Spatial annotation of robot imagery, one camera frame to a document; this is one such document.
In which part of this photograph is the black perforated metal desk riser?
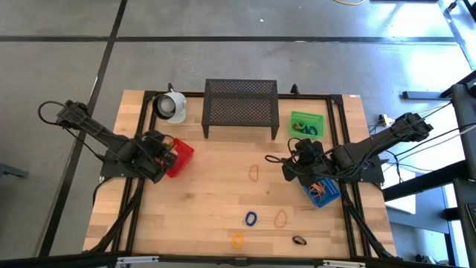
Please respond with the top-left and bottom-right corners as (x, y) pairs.
(201, 78), (280, 141)

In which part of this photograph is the red plastic basket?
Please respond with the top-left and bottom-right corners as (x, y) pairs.
(165, 138), (196, 179)

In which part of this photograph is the black desk frame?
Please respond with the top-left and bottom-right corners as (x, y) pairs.
(382, 70), (476, 268)

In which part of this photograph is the blue plastic basket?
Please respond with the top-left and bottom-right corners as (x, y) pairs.
(301, 176), (342, 208)

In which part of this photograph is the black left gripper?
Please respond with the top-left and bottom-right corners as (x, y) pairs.
(139, 130), (179, 184)

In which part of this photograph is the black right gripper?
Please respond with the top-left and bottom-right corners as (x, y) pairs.
(281, 139), (328, 183)

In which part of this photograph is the grey chair base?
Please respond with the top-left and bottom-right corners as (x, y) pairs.
(0, 148), (29, 179)

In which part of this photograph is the green plastic basket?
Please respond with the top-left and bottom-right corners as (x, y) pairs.
(289, 110), (325, 141)

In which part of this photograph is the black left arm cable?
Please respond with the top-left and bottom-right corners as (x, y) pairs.
(36, 100), (66, 127)

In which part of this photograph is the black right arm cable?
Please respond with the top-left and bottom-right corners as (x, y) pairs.
(264, 137), (298, 176)

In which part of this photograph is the black camera rig bar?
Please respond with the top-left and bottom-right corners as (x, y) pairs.
(0, 252), (476, 268)

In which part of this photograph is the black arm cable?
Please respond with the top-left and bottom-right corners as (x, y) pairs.
(36, 100), (66, 127)
(264, 137), (298, 176)

